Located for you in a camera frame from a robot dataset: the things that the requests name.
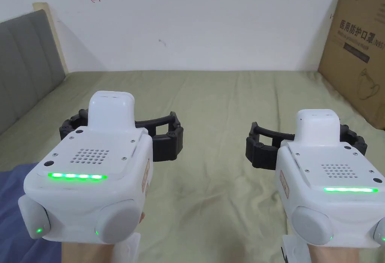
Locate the grey padded headboard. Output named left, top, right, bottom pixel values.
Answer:
left=0, top=9, right=67, bottom=136

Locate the person's left forearm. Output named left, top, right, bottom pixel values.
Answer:
left=61, top=240, right=121, bottom=263

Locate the brown cardboard carton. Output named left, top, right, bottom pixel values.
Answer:
left=318, top=0, right=385, bottom=131

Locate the beige wooden board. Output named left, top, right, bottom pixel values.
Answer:
left=32, top=2, right=71, bottom=74

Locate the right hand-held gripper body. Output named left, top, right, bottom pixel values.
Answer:
left=276, top=109, right=385, bottom=263

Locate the dark blue garment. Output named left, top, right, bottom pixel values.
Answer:
left=0, top=162, right=64, bottom=263

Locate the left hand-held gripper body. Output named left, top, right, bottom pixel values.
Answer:
left=18, top=91, right=154, bottom=263

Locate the bed with pale green sheet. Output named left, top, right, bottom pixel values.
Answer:
left=0, top=70, right=385, bottom=263

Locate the person's right forearm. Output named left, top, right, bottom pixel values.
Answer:
left=303, top=243, right=385, bottom=263

